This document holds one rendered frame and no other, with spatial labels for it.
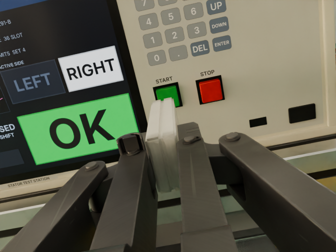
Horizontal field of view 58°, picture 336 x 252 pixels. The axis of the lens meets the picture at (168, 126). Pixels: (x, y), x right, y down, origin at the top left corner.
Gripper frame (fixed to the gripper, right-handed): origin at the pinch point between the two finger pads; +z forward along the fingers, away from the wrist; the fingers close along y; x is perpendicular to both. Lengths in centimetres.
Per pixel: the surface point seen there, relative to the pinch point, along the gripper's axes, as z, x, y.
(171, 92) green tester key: 9.3, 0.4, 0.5
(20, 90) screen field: 9.9, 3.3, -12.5
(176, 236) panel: 22.0, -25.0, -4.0
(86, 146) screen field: 9.9, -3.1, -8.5
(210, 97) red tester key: 9.3, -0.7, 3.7
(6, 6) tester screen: 9.9, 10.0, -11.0
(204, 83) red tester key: 9.3, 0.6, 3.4
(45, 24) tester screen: 9.9, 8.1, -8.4
